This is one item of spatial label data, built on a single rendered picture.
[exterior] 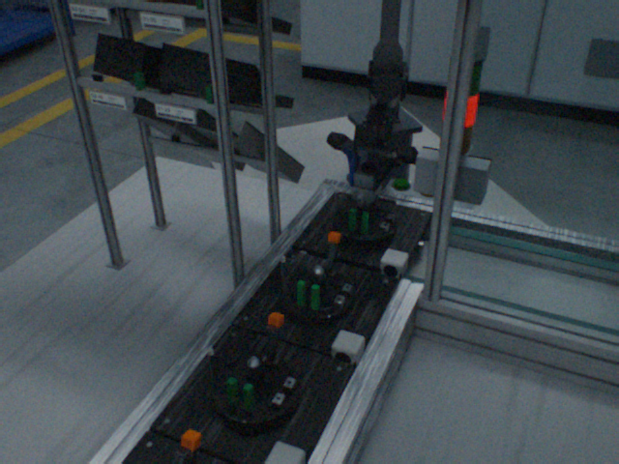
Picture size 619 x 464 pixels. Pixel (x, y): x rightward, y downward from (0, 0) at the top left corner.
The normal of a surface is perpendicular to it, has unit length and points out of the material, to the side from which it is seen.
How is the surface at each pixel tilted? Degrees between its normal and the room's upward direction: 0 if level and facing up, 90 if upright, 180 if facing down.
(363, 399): 0
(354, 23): 90
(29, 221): 0
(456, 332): 90
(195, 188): 0
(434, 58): 90
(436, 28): 90
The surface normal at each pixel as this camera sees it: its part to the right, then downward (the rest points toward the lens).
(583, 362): -0.41, 0.52
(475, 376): -0.01, -0.82
